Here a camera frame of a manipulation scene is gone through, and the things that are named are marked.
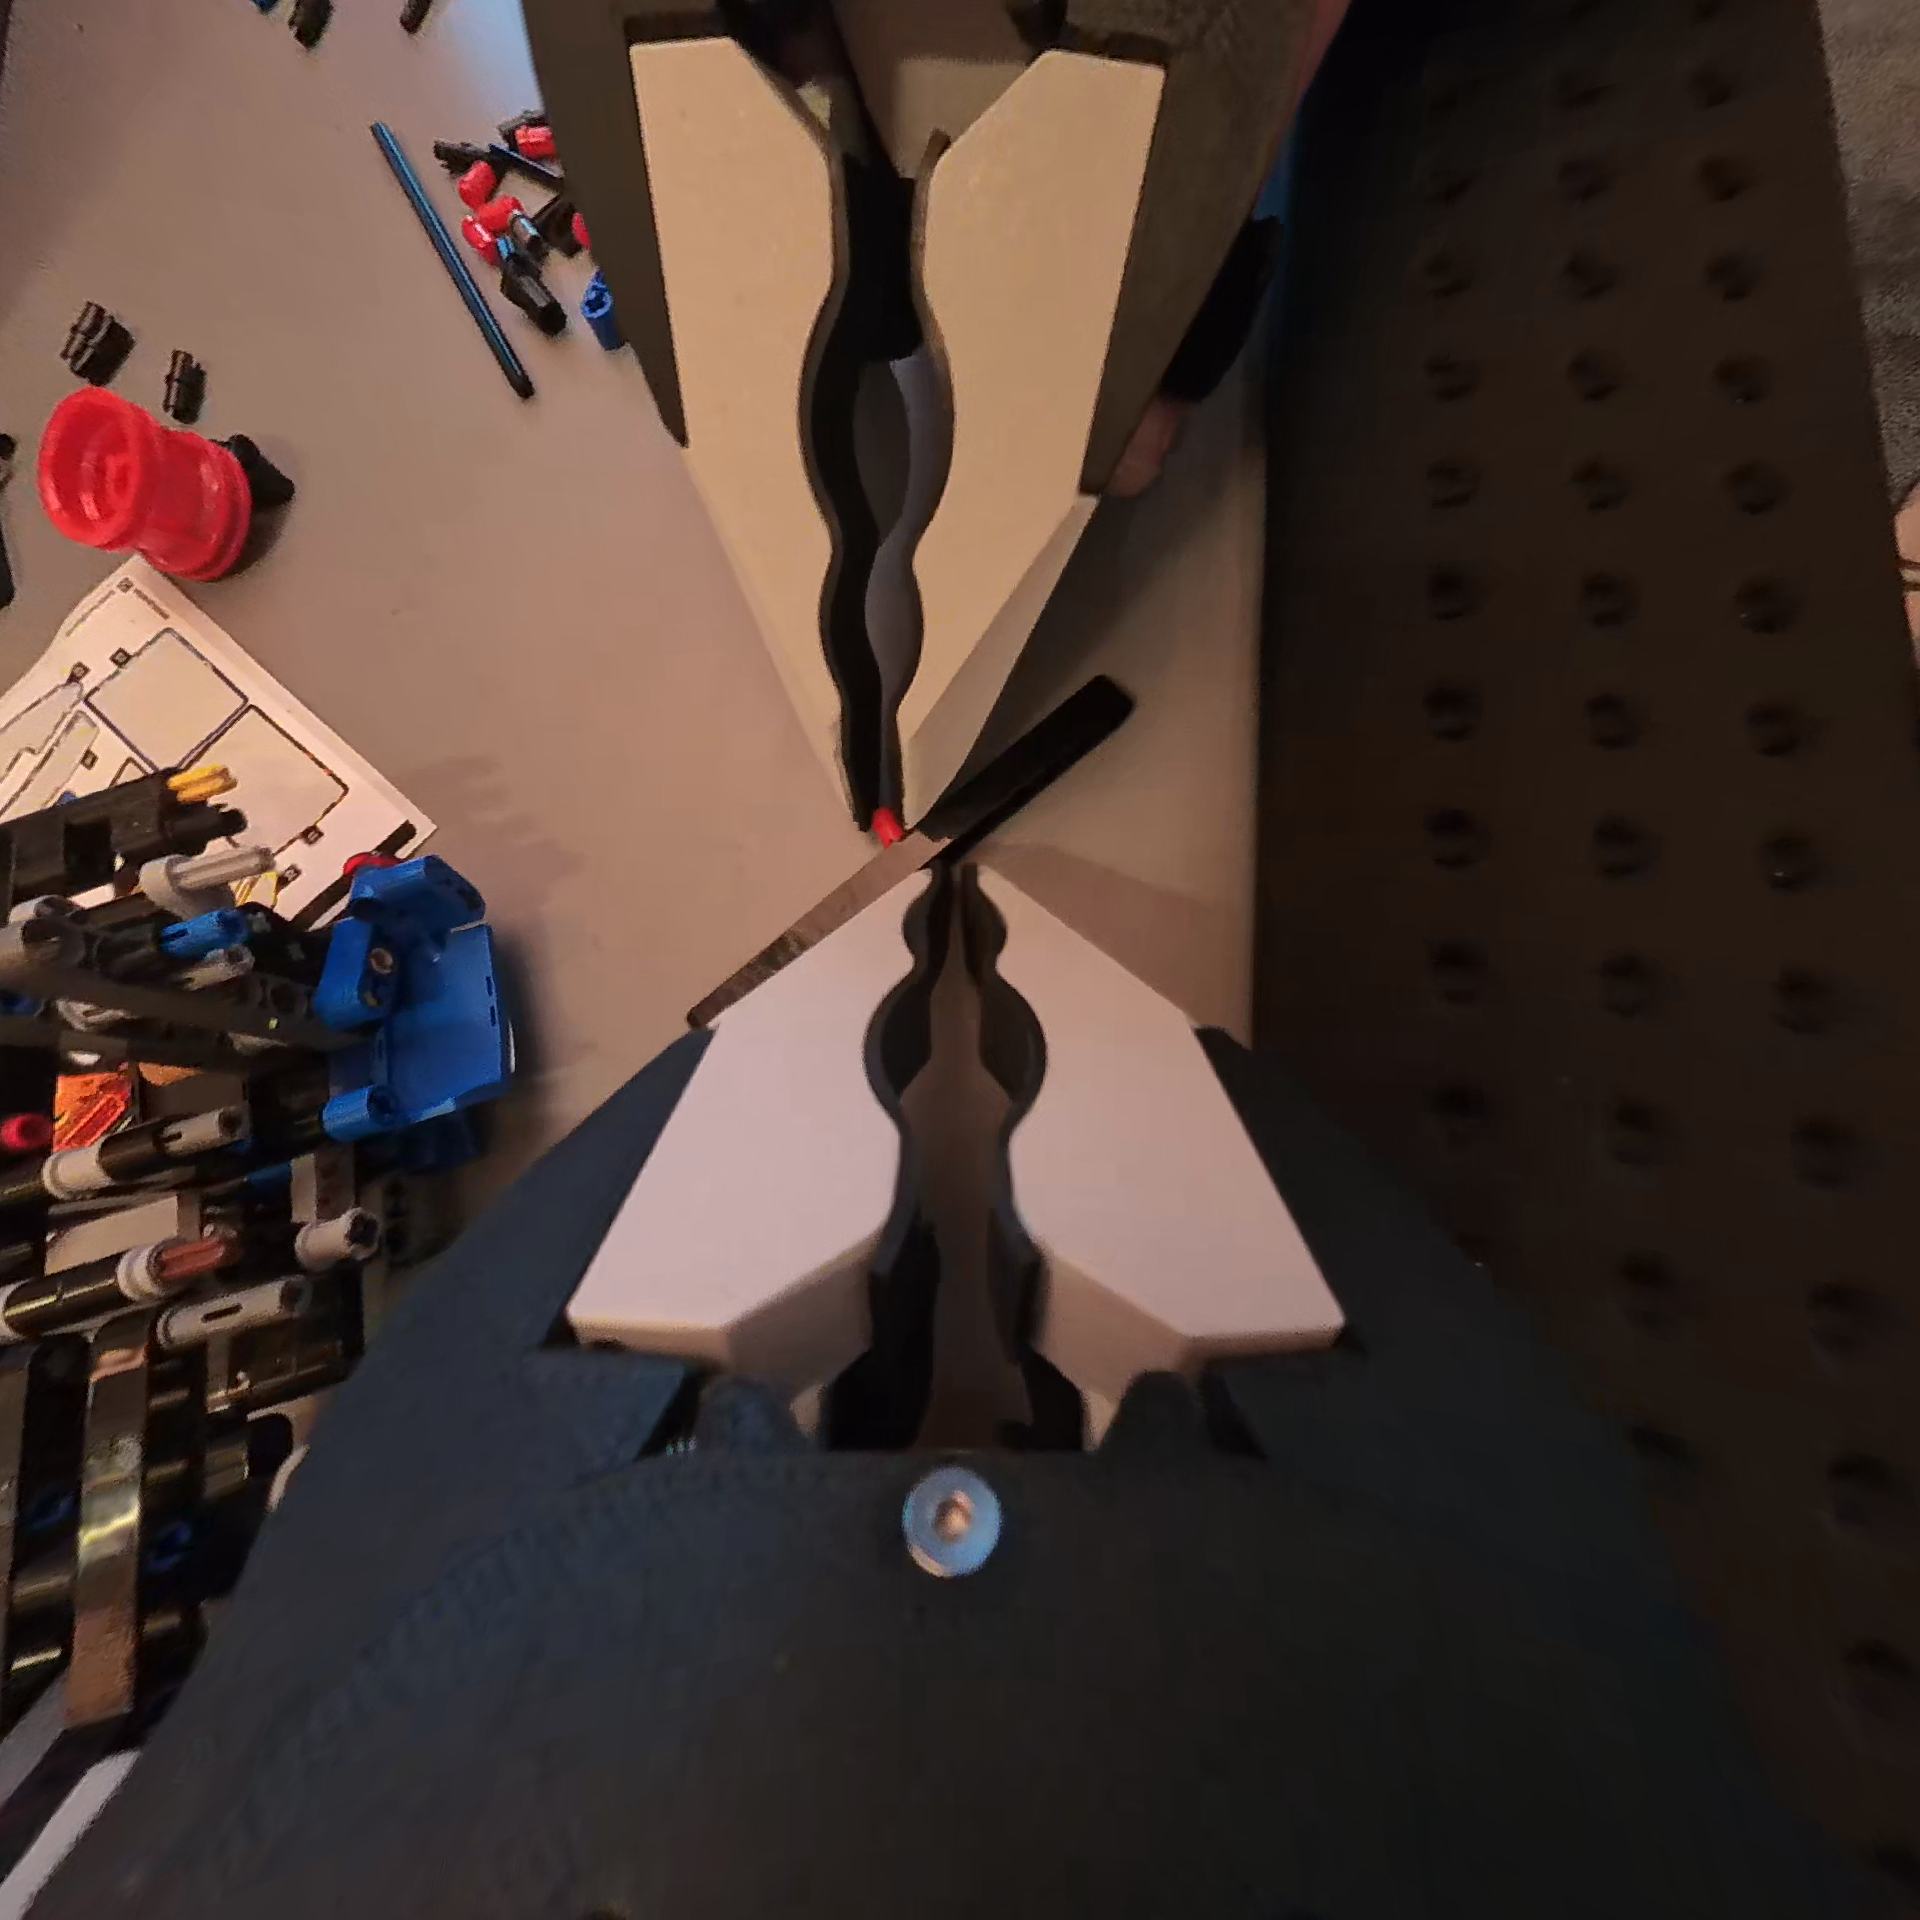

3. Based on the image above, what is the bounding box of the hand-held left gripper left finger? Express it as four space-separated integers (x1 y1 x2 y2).
564 865 955 1349

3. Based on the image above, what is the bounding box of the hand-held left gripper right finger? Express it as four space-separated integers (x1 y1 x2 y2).
957 865 1346 1355

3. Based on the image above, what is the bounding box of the printed sticker sheet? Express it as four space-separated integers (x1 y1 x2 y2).
0 556 437 930

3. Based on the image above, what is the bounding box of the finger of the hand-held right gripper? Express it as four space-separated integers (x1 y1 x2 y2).
625 35 901 827
897 48 1173 840

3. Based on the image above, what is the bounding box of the long black holed beam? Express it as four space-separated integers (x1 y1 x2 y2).
685 675 1137 1032

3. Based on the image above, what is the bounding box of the black perforated board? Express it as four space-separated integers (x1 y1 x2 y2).
1252 0 1920 1920

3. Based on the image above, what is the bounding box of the grey desk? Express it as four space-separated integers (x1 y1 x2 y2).
0 0 1269 1052

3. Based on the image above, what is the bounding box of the red wheel hub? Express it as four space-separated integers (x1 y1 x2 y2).
36 388 254 585

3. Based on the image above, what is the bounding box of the thin dark axle rod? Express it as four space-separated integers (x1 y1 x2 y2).
370 118 536 400

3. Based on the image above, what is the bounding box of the person's right hand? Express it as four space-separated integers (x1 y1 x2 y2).
1107 400 1186 500

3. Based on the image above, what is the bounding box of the partly built toy truck chassis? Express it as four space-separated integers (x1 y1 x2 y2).
0 761 515 1747

